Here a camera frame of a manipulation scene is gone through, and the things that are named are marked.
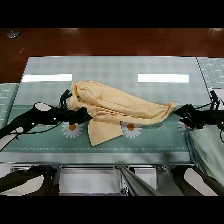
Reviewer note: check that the silver frame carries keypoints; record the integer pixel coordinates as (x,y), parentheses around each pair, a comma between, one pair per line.
(110,178)

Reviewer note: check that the yellow shirt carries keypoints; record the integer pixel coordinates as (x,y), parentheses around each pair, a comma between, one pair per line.
(115,106)

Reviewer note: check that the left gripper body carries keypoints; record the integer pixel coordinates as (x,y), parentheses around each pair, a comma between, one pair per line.
(79,116)

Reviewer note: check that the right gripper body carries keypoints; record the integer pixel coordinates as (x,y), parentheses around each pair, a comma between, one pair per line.
(188,115)

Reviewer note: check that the pale green garment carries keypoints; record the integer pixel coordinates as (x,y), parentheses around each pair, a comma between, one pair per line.
(208,150)

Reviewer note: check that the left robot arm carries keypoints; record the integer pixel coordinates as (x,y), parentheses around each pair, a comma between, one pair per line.
(31,117)

